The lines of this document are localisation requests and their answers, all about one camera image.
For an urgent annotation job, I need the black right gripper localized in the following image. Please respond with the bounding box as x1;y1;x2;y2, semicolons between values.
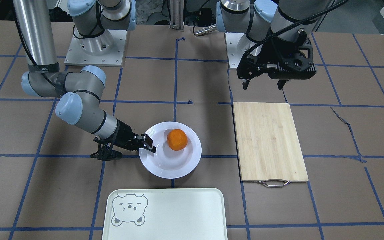
90;119;157;160

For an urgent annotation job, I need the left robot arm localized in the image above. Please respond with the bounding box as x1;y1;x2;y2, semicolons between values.
216;0;329;89

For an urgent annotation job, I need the bamboo cutting board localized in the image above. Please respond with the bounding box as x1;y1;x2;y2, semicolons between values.
233;102;308;187

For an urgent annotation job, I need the cream bear tray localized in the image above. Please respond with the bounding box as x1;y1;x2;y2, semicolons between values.
102;187;228;240

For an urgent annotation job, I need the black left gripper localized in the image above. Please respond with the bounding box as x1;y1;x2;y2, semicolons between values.
237;33;313;90

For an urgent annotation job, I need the aluminium frame post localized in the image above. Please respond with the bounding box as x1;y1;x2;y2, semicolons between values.
169;0;184;31

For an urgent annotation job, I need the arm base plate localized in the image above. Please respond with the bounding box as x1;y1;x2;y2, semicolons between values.
225;32;256;70
64;29;128;67

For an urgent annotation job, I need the orange fruit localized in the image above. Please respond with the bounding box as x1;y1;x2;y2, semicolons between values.
167;129;188;151

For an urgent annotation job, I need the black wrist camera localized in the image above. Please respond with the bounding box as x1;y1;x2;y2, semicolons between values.
268;42;317;80

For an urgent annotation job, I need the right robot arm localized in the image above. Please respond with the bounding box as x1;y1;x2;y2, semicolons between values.
12;0;157;161

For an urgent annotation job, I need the white round plate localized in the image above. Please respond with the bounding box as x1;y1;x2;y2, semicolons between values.
139;122;202;179

